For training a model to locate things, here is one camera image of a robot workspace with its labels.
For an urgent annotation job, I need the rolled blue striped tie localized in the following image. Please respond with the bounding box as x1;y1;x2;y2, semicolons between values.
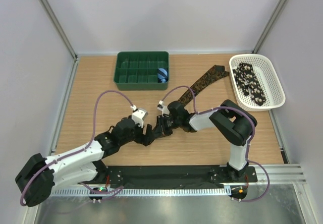
157;68;168;83

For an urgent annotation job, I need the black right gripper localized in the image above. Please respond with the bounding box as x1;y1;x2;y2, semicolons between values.
153;115;181;139

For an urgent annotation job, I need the white slotted cable duct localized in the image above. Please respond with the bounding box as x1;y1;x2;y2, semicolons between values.
50;186;231;197

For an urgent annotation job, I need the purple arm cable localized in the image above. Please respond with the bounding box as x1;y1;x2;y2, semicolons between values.
161;85;271;203
19;90;134;207

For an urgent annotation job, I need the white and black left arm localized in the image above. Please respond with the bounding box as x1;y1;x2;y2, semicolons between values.
15;117;154;207

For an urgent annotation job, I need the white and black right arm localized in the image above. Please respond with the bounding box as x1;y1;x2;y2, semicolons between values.
151;99;258;182

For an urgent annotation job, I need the white perforated plastic basket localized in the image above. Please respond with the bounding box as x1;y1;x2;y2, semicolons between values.
229;54;286;111

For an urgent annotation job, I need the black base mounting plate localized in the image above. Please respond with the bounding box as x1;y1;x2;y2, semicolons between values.
85;165;258;190

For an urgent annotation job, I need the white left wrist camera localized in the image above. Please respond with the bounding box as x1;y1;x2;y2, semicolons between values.
131;105;148;128

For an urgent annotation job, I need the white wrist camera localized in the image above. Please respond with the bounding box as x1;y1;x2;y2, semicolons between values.
157;100;170;115
131;105;148;128

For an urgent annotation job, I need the black tie with gold keys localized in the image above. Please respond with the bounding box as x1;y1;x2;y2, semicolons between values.
178;65;230;106

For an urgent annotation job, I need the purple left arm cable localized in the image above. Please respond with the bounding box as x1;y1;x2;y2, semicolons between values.
19;90;134;207

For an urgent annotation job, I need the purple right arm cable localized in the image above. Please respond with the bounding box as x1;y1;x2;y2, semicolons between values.
161;85;271;203

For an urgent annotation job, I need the green divided organizer tray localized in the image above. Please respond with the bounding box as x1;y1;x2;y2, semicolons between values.
114;51;170;91

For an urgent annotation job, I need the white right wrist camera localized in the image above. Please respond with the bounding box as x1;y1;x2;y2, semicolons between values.
157;100;170;115

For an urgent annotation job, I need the black tie with white pattern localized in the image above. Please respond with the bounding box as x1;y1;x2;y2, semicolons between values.
233;63;266;106

